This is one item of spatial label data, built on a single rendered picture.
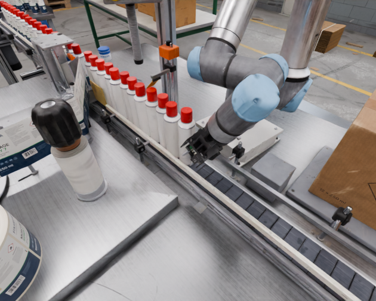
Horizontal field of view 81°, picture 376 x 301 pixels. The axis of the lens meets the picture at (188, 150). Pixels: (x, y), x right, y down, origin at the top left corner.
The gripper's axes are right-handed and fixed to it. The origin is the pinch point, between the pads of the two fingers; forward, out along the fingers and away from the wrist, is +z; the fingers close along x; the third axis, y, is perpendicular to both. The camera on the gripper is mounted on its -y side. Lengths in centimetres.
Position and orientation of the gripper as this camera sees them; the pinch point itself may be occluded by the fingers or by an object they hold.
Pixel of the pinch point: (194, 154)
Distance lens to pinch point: 69.1
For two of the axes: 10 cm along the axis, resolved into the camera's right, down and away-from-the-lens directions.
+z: -3.5, 3.6, 8.6
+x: 6.1, 7.9, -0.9
